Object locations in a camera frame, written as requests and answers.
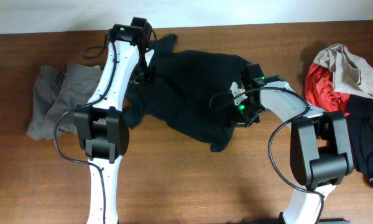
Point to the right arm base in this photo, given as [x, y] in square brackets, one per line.
[329, 221]

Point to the dark green t-shirt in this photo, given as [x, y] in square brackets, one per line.
[188, 93]

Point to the black garment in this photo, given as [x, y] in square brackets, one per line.
[360, 129]

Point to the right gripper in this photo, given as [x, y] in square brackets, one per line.
[238, 121]

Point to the grey folded trousers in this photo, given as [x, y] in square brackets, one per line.
[55, 92]

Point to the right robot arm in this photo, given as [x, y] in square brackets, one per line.
[320, 151]

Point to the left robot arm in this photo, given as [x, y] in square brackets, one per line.
[101, 128]

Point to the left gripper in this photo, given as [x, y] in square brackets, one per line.
[148, 79]

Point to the beige garment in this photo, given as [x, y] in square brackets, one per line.
[351, 73]

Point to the red garment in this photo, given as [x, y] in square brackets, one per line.
[319, 90]

